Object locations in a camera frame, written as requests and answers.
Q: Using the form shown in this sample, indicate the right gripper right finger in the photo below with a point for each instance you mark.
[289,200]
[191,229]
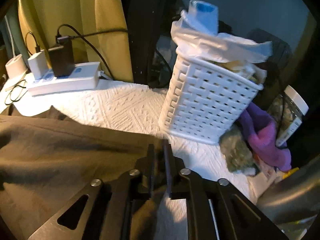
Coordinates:
[174,186]

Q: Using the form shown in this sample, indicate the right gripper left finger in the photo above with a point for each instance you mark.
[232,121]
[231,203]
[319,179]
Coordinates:
[146,166]

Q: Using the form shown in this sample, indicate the dark olive t-shirt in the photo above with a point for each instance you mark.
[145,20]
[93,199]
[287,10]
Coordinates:
[46,159]

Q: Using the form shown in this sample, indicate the grey furry item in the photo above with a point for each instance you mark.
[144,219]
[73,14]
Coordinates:
[239,158]

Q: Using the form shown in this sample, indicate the white plastic basket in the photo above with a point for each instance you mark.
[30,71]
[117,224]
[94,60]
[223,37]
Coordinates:
[204,100]

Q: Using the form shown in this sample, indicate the purple cloth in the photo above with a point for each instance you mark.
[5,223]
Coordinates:
[259,130]

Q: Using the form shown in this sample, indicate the white power strip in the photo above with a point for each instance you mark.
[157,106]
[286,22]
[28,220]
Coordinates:
[84,76]

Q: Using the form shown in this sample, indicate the white lidded jar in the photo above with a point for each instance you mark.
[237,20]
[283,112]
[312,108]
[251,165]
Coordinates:
[287,109]

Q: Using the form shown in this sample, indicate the steel tumbler cup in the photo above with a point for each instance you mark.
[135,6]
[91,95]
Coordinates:
[294,198]

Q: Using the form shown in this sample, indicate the white plastic bag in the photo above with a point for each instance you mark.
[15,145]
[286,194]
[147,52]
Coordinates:
[197,34]

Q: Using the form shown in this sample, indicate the black charger adapter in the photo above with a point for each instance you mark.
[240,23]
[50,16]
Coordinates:
[61,57]

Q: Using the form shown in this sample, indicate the white charger adapter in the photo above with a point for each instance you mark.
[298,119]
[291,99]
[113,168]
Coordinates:
[38,64]

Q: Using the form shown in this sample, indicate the white desk lamp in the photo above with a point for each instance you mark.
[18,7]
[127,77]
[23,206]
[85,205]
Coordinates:
[15,66]

